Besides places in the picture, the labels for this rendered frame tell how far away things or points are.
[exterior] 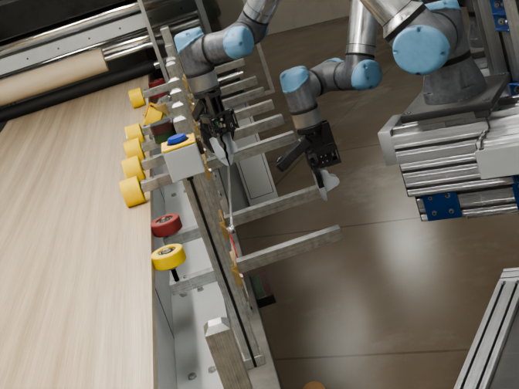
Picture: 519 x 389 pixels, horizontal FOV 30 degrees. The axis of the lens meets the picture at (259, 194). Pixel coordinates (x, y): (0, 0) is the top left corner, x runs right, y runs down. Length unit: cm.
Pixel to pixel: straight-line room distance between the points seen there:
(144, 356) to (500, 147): 92
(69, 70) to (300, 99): 268
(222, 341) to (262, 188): 394
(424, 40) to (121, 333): 90
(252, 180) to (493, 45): 281
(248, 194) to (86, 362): 334
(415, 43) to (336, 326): 181
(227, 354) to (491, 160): 111
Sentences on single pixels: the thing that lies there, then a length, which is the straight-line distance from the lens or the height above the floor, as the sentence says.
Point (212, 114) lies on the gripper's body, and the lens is 245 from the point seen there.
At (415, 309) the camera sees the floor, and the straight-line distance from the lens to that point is 373.
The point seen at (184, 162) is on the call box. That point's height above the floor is 118.
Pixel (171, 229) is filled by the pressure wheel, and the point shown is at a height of 89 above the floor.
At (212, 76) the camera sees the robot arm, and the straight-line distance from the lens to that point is 244.
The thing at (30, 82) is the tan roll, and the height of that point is 106.
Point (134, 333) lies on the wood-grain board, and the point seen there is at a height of 90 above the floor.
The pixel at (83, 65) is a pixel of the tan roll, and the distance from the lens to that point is 503.
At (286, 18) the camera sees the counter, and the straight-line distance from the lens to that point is 1106.
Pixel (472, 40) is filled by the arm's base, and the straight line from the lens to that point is 282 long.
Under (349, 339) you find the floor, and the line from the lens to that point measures 364.
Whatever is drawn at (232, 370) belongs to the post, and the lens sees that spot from 129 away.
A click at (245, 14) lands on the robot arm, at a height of 135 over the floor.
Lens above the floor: 165
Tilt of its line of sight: 17 degrees down
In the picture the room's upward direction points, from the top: 18 degrees counter-clockwise
